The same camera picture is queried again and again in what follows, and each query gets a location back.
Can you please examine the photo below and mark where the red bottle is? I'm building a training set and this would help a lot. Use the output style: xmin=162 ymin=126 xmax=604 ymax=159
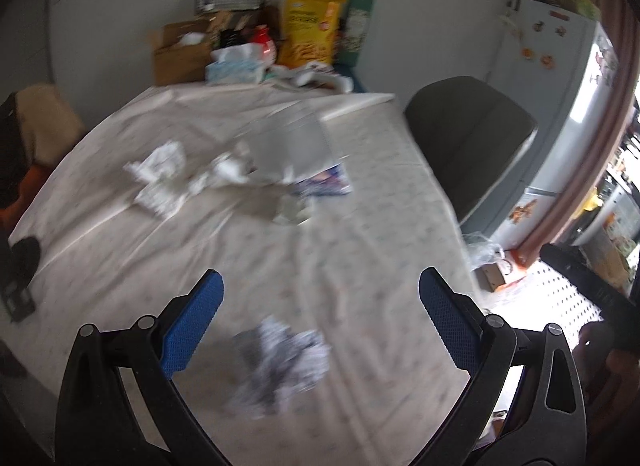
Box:
xmin=250 ymin=24 xmax=278 ymax=64

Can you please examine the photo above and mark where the yellow snack bag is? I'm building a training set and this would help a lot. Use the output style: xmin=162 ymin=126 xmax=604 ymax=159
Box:
xmin=276 ymin=0 xmax=347 ymax=69

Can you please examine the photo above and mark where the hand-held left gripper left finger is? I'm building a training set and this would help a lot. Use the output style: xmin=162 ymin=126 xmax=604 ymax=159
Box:
xmin=55 ymin=269 xmax=226 ymax=466

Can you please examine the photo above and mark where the black phone stand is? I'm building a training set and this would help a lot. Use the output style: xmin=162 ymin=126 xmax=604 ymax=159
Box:
xmin=0 ymin=238 xmax=42 ymax=321

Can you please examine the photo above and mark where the yellow cloth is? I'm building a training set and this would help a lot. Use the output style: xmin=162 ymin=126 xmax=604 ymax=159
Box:
xmin=581 ymin=187 xmax=607 ymax=213

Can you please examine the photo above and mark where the blue printed wrapper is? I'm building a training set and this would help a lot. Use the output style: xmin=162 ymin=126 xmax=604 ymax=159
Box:
xmin=292 ymin=163 xmax=353 ymax=197

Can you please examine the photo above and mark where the beige cushioned chair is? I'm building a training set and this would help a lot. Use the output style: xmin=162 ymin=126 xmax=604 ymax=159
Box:
xmin=10 ymin=84 xmax=86 ymax=167

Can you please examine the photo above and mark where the pale blue tissue box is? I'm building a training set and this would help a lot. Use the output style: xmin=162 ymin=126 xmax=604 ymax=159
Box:
xmin=205 ymin=44 xmax=271 ymax=85

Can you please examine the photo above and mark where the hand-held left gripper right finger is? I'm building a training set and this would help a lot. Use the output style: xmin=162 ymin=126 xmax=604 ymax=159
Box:
xmin=418 ymin=267 xmax=587 ymax=466

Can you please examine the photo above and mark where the grey paper ball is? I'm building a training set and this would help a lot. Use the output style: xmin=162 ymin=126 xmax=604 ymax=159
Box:
xmin=231 ymin=316 xmax=332 ymax=419

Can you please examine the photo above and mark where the pale blue fridge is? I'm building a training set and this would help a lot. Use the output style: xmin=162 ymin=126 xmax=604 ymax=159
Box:
xmin=462 ymin=0 xmax=621 ymax=251

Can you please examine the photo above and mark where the white perforated floor mat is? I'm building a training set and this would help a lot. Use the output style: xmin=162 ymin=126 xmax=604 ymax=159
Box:
xmin=500 ymin=266 xmax=603 ymax=334

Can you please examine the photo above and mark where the black cloth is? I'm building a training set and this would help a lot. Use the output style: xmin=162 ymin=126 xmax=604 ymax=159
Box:
xmin=0 ymin=93 xmax=38 ymax=209

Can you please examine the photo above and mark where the white patterned tablecloth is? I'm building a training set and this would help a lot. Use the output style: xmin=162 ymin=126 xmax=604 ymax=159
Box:
xmin=9 ymin=83 xmax=493 ymax=466

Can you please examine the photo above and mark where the white game controller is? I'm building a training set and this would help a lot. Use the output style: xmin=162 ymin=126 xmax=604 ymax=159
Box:
xmin=270 ymin=63 xmax=353 ymax=94

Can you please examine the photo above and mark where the tall green box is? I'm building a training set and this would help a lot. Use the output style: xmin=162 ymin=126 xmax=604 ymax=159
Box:
xmin=334 ymin=0 xmax=378 ymax=66

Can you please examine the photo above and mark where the person's right hand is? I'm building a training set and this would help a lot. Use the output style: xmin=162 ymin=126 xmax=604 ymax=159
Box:
xmin=574 ymin=321 xmax=640 ymax=397

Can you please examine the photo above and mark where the white tissue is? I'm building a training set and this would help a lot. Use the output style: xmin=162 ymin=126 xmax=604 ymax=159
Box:
xmin=190 ymin=143 xmax=252 ymax=195
xmin=122 ymin=141 xmax=190 ymax=219

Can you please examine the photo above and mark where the clear plastic bag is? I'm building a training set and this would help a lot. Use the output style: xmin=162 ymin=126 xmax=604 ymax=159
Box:
xmin=464 ymin=232 xmax=507 ymax=267

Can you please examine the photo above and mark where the small cardboard box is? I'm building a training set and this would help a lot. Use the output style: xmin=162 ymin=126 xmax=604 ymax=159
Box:
xmin=474 ymin=266 xmax=507 ymax=293

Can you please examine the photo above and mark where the grey chair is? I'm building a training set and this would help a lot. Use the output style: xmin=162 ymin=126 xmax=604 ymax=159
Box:
xmin=404 ymin=76 xmax=540 ymax=227

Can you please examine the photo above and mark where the brown cardboard box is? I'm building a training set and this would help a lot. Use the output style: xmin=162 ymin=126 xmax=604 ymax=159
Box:
xmin=149 ymin=20 xmax=221 ymax=86

